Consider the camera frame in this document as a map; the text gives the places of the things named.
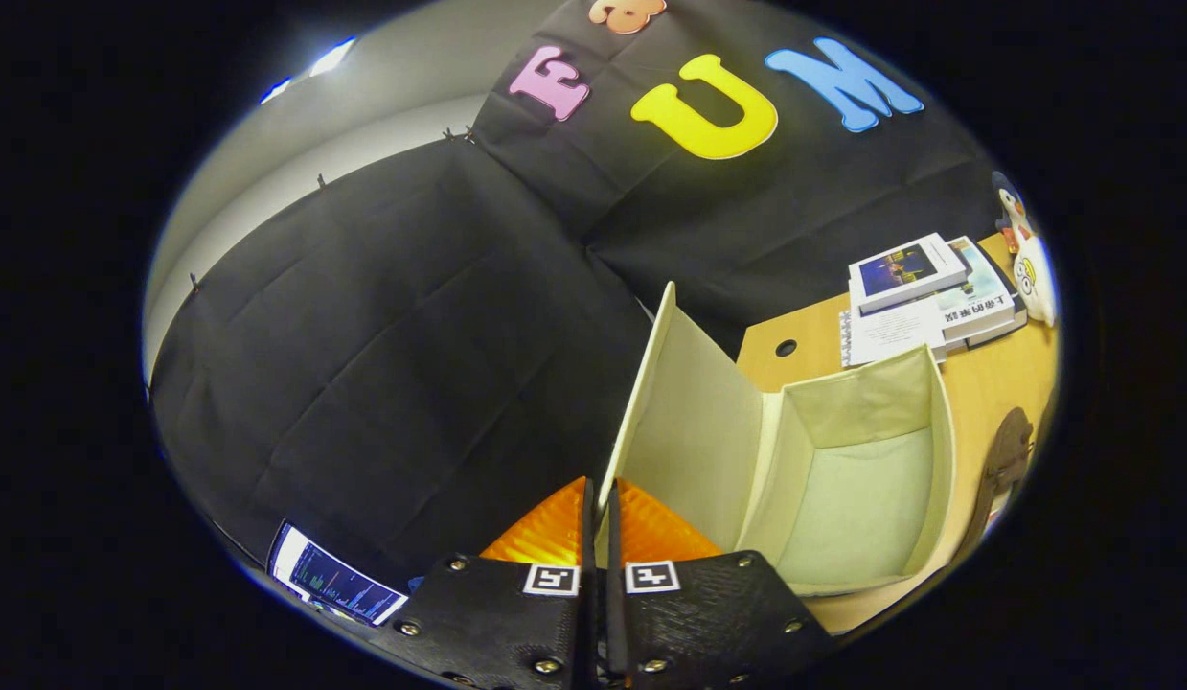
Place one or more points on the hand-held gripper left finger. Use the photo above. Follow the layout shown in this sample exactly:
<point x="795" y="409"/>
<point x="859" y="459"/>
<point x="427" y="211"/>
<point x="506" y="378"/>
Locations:
<point x="588" y="623"/>

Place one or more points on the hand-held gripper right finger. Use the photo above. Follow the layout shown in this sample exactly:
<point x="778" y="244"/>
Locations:
<point x="614" y="623"/>

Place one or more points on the green fabric storage box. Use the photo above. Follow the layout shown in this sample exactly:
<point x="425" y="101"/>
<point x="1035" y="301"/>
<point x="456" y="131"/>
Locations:
<point x="842" y="498"/>

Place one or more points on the brown fuzzy slipper shoe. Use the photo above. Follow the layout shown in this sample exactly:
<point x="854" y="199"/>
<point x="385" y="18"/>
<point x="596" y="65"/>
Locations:
<point x="1005" y="460"/>

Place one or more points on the computer monitor screen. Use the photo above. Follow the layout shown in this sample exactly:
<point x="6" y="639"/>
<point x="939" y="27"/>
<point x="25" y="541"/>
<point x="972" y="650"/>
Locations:
<point x="334" y="580"/>

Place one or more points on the black backdrop cloth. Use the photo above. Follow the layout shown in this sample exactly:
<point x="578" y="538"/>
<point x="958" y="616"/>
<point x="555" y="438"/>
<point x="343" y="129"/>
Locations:
<point x="411" y="335"/>

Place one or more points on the white book with blue picture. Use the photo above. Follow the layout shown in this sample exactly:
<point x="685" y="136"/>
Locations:
<point x="904" y="270"/>

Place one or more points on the black book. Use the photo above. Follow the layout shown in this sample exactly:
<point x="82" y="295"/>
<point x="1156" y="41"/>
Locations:
<point x="1010" y="330"/>

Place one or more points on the white plush toy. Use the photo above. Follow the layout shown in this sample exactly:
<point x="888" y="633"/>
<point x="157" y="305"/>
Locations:
<point x="1034" y="283"/>

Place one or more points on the penguin plush toy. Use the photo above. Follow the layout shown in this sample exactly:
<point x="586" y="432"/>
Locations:
<point x="1010" y="206"/>

